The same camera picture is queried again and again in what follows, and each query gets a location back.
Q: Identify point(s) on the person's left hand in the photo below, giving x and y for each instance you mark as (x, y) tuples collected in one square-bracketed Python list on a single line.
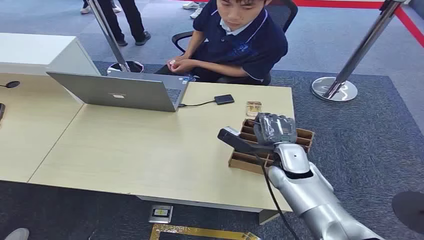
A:
[(186, 65)]

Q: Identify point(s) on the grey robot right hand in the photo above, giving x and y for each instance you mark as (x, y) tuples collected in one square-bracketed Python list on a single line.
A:
[(274, 128)]

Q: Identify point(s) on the person's right hand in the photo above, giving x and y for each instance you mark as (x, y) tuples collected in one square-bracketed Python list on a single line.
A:
[(173, 65)]

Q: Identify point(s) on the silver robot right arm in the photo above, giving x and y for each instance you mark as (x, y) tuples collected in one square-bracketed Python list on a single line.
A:
[(309, 195)]

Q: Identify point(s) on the person's left forearm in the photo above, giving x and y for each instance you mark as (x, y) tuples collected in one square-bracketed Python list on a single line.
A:
[(220, 68)]

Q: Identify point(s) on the person's right forearm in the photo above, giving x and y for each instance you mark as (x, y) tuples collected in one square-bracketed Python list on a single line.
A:
[(192, 46)]

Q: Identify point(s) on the brown cardboard card holder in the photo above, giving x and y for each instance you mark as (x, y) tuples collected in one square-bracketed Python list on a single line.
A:
[(245, 159)]

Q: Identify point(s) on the seated person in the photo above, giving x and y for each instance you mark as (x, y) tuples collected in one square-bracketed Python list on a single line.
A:
[(238, 43)]

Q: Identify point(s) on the standing person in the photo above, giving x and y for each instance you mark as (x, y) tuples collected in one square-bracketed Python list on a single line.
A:
[(126, 20)]

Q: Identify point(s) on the black external drive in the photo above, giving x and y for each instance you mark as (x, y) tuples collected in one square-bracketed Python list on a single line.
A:
[(224, 99)]

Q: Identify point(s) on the white shoe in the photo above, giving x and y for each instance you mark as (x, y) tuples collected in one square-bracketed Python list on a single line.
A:
[(196, 13), (190, 5)]

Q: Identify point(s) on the grey laptop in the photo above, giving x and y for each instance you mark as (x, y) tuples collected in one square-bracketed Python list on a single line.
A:
[(119, 92)]

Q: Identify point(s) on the black office chair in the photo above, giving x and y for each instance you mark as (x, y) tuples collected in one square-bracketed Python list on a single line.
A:
[(285, 13)]

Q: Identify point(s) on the white cabinet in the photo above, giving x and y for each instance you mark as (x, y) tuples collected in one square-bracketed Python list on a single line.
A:
[(39, 53)]

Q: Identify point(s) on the silver floor socket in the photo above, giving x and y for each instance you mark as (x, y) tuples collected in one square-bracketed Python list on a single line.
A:
[(160, 214)]

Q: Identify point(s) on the black round object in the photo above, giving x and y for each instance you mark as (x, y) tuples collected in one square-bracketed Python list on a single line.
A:
[(409, 210)]

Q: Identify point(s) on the red barrier belt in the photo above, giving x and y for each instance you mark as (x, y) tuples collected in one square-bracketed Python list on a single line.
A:
[(407, 20)]

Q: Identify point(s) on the black device at desk edge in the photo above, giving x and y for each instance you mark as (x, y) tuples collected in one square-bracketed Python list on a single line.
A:
[(1, 111)]

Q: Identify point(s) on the grey shoe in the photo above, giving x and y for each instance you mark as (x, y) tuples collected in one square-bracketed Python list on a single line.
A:
[(16, 234)]

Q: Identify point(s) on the chrome stanchion post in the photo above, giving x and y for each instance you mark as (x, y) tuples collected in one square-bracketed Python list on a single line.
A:
[(112, 36), (351, 66)]

